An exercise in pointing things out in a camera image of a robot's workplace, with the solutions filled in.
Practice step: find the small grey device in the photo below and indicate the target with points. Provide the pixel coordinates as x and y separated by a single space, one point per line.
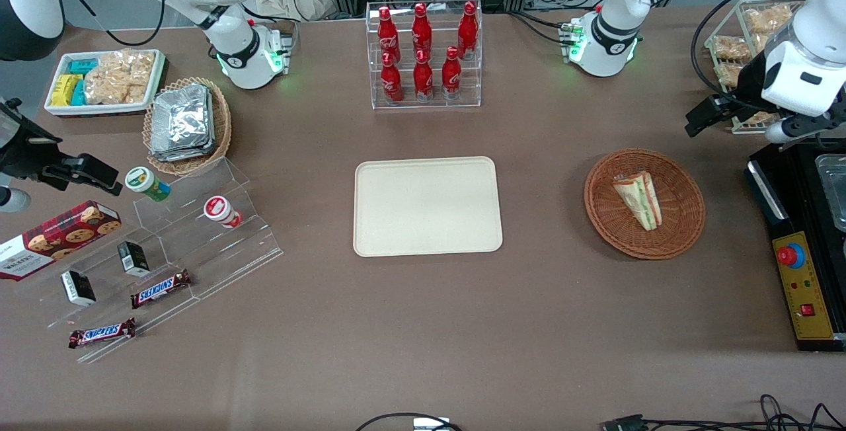
431 424

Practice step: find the brown Snickers bar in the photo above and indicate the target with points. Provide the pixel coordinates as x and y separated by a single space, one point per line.
102 333
160 287

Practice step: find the round brown wicker basket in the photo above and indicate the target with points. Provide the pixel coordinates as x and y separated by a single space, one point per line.
681 219

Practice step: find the white rectangular snack tray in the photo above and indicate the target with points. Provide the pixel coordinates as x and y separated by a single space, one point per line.
99 110

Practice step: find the beige plastic serving tray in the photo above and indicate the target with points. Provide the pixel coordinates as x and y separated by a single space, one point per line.
428 206

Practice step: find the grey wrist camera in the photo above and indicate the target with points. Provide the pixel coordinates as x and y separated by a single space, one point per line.
12 200
783 132

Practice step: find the yellow snack packet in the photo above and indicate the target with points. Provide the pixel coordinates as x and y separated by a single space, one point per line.
65 90

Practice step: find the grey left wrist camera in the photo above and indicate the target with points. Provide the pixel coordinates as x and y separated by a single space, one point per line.
783 132

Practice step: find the red cola bottle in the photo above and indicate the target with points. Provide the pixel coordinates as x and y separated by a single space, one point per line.
468 29
423 77
421 31
391 80
386 34
451 74

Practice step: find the oval tan wicker basket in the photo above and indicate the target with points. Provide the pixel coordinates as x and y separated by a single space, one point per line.
221 133

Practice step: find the green lidded yogurt cup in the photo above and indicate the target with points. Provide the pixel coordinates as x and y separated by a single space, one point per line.
144 182

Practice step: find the red emergency stop button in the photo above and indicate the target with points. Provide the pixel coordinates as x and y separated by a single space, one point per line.
788 256

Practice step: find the clear acrylic bottle rack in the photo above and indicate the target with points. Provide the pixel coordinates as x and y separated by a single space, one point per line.
441 18

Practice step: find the clear plastic container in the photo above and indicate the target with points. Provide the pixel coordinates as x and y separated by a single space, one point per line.
834 186

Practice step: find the wrapped triangle sandwich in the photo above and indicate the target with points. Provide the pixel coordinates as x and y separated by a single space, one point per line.
638 199

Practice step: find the red tartan cookie box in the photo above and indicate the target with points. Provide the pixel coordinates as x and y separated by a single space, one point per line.
59 236

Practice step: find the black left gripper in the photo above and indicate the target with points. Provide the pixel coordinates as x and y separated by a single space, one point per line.
749 84

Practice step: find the clear bag of crackers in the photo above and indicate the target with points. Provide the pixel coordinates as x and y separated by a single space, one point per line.
119 77

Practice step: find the black control box yellow panel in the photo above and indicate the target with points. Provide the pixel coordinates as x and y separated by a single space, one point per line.
803 299

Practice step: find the teal snack packet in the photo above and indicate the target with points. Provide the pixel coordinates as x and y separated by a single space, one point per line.
78 94
83 66

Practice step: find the clear acrylic stepped display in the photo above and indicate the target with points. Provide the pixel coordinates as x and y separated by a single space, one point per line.
218 252

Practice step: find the small black carton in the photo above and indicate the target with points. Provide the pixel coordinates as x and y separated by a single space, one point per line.
134 258
78 287

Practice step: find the red lidded yogurt cup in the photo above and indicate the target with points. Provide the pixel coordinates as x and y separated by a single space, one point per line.
219 209

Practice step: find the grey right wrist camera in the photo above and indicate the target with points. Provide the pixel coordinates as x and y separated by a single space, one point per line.
12 200

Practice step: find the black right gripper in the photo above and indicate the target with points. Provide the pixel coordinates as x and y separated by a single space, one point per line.
20 152

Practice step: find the silver foil wrapped pack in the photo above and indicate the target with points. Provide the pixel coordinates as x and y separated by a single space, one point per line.
178 155
182 117

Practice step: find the bagged pastry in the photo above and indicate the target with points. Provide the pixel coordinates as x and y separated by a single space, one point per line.
730 47
729 74
767 19

